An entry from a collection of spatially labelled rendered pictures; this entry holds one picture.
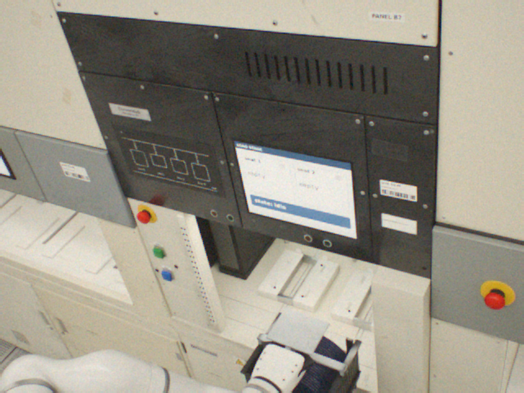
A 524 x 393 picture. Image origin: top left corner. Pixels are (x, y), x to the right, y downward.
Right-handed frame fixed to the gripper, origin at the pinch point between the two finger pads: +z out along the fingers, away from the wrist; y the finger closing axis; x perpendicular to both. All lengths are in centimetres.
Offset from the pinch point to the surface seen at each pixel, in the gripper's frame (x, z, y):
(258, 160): 38.8, 14.9, -13.1
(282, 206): 26.4, 15.0, -8.5
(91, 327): -67, 14, -109
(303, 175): 37.3, 15.0, -2.0
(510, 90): 64, 17, 38
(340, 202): 32.0, 15.1, 6.3
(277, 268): -35, 45, -35
